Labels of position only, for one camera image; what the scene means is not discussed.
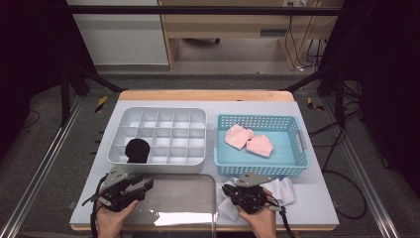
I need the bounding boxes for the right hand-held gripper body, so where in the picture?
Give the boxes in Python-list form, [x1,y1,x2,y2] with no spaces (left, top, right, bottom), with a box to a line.
[231,172,272,215]

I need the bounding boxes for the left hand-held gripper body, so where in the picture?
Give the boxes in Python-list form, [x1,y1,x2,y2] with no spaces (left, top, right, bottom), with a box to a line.
[97,166,137,213]

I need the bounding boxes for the white ribbed sock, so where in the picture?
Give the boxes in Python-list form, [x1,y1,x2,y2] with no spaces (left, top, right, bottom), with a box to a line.
[261,177,296,206]
[216,178,247,223]

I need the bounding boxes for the black sock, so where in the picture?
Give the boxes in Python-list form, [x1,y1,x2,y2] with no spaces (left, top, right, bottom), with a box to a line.
[124,138,152,164]

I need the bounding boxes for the light blue perforated basket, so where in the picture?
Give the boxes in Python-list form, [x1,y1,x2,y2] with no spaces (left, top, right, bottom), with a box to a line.
[213,113,311,177]

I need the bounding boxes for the translucent grey box lid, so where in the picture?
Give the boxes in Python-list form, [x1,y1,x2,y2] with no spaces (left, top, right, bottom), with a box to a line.
[112,173,221,238]

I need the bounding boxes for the pink sock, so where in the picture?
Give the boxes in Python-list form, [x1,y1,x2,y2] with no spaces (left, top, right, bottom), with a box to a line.
[224,123,255,151]
[246,133,274,158]

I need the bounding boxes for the white divided storage box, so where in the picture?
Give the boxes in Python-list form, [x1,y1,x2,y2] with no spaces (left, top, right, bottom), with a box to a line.
[107,106,208,175]

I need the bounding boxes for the person's right hand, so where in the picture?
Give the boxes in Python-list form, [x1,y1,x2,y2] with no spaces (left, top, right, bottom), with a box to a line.
[237,197,277,238]

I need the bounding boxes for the person's left hand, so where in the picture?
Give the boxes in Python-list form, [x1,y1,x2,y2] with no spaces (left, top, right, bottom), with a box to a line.
[94,198,141,238]

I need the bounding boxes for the yellow black tape strip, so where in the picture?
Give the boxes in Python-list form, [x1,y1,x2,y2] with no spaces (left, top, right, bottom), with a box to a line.
[94,95,109,114]
[306,96,326,112]

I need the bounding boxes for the black metal stand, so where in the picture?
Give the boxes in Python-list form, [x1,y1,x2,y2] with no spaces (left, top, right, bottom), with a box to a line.
[58,62,125,127]
[280,63,348,128]

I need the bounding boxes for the white cabinet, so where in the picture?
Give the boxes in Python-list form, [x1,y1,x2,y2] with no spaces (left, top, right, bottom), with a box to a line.
[67,0,169,66]

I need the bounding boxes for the wooden desk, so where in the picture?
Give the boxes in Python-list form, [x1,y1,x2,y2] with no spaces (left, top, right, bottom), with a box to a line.
[157,0,345,71]

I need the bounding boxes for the black curtain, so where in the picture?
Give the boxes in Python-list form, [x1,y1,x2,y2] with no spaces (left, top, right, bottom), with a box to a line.
[321,0,420,189]
[0,0,98,157]

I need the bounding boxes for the black horizontal bar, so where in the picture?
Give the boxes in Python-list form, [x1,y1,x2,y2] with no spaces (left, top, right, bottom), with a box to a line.
[67,5,345,16]

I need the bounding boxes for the left hand-held gripper cable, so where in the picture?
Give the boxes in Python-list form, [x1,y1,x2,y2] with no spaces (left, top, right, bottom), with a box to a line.
[82,175,110,238]

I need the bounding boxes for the aluminium rail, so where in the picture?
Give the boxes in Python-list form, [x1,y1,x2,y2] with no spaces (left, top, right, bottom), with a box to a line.
[321,97,400,238]
[0,95,85,238]

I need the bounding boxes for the black cable bundle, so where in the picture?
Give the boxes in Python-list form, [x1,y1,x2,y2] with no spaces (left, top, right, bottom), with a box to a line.
[308,80,365,160]

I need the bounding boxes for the black looped cable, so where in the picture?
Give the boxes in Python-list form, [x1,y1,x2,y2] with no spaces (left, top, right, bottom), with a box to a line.
[321,125,368,220]

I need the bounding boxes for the yellow cable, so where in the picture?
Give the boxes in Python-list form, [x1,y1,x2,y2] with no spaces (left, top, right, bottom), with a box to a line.
[285,0,323,68]

